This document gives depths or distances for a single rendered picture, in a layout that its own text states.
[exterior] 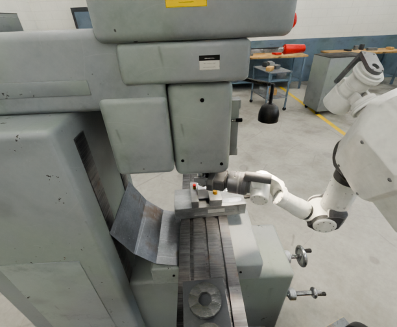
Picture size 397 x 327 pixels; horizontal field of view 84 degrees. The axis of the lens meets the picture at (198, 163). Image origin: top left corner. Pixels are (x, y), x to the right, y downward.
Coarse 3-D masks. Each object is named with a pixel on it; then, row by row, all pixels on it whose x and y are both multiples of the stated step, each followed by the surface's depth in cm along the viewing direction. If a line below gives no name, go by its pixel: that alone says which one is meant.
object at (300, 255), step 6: (300, 246) 122; (288, 252) 120; (300, 252) 121; (306, 252) 119; (288, 258) 119; (294, 258) 121; (300, 258) 122; (306, 258) 117; (300, 264) 121; (306, 264) 117
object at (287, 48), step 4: (284, 44) 56; (288, 44) 55; (292, 44) 55; (296, 44) 55; (300, 44) 55; (304, 44) 55; (252, 48) 55; (256, 48) 55; (260, 48) 55; (264, 48) 55; (268, 48) 55; (272, 48) 55; (276, 48) 55; (280, 48) 55; (284, 48) 55; (288, 48) 55; (292, 48) 55; (296, 48) 55; (300, 48) 55; (304, 48) 55; (252, 52) 55; (256, 52) 55; (260, 52) 55; (264, 52) 56; (268, 52) 56; (272, 52) 56; (276, 52) 56; (284, 52) 55; (288, 52) 55; (292, 52) 55; (296, 52) 55; (300, 52) 56
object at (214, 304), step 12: (192, 288) 61; (204, 288) 61; (216, 288) 61; (192, 300) 58; (204, 300) 59; (216, 300) 58; (192, 312) 57; (204, 312) 56; (216, 312) 56; (228, 312) 57; (192, 324) 55; (204, 324) 54; (216, 324) 53; (228, 324) 54
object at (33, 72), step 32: (0, 32) 60; (32, 32) 52; (64, 32) 52; (0, 64) 55; (32, 64) 55; (64, 64) 55; (96, 64) 55; (0, 96) 58; (32, 96) 59; (64, 96) 59; (96, 96) 60; (128, 96) 60; (160, 96) 60
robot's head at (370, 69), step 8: (360, 56) 48; (368, 56) 47; (376, 56) 47; (352, 64) 50; (360, 64) 47; (368, 64) 46; (376, 64) 46; (344, 72) 52; (360, 72) 46; (368, 72) 46; (376, 72) 45; (336, 80) 54; (368, 80) 46; (376, 80) 46
